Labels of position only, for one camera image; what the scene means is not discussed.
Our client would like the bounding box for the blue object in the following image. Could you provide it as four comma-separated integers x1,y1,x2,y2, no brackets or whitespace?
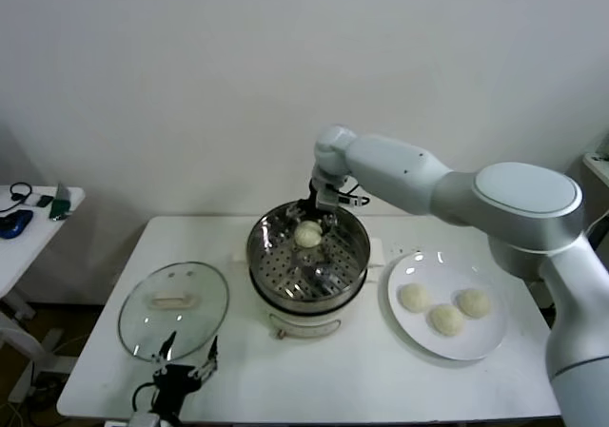
0,209,34,242

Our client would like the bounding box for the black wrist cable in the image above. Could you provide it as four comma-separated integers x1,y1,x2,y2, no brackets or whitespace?
340,182,370,208
131,381,158,414

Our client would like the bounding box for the white desk shelf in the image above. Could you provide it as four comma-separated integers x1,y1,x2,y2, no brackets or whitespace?
580,152,609,195

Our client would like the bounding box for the white round plate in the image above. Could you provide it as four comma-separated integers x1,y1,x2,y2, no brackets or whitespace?
386,249,508,362

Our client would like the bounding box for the steel steamer basket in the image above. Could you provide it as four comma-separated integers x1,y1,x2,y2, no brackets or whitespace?
231,200,385,310

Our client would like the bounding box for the white side table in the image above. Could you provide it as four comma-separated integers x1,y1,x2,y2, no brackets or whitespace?
0,184,87,404

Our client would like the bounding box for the glass lid white handle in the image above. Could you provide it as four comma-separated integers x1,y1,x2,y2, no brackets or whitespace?
117,261,231,363

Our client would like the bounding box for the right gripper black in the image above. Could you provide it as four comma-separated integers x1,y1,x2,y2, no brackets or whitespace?
284,174,348,231

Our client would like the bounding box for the white electric cooker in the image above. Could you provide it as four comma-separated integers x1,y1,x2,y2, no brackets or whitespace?
247,255,381,342

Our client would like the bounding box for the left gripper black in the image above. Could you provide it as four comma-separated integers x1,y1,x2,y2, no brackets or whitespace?
150,330,221,415

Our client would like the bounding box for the white cable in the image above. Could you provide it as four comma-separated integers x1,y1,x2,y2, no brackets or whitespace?
583,207,609,238

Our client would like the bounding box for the green and grey tool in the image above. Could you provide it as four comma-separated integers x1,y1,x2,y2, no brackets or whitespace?
49,182,72,223

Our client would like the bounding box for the thin black cable loop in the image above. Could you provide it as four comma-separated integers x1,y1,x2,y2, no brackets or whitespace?
0,183,34,214

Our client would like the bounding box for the white steamed baozi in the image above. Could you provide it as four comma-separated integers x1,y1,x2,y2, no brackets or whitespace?
457,287,491,319
293,221,324,248
429,303,465,338
398,282,432,313

